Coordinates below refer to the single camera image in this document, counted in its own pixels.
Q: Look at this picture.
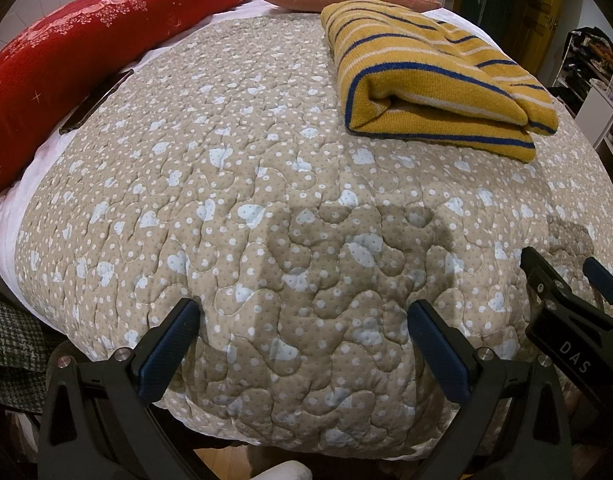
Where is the yellow blue-striped knit sweater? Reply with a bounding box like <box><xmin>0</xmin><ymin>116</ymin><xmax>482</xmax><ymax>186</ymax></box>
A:
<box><xmin>320</xmin><ymin>0</ymin><xmax>559</xmax><ymax>162</ymax></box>

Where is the checkered grey cloth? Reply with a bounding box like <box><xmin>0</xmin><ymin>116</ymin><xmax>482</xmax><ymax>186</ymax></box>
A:
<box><xmin>0</xmin><ymin>300</ymin><xmax>50</xmax><ymax>414</ymax></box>

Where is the beige heart-dotted quilt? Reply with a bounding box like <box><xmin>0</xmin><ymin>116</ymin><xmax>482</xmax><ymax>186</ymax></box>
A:
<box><xmin>14</xmin><ymin>14</ymin><xmax>613</xmax><ymax>460</ymax></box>

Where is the dark wooden doorway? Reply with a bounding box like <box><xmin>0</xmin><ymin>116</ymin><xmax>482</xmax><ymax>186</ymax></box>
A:
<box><xmin>454</xmin><ymin>0</ymin><xmax>564</xmax><ymax>75</ymax></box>

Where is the black smartphone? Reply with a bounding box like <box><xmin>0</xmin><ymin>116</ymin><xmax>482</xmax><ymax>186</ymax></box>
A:
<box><xmin>59</xmin><ymin>70</ymin><xmax>134</xmax><ymax>134</ymax></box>

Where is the red floral long pillow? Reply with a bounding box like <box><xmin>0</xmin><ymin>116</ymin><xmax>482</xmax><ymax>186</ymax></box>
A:
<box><xmin>0</xmin><ymin>0</ymin><xmax>244</xmax><ymax>193</ymax></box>

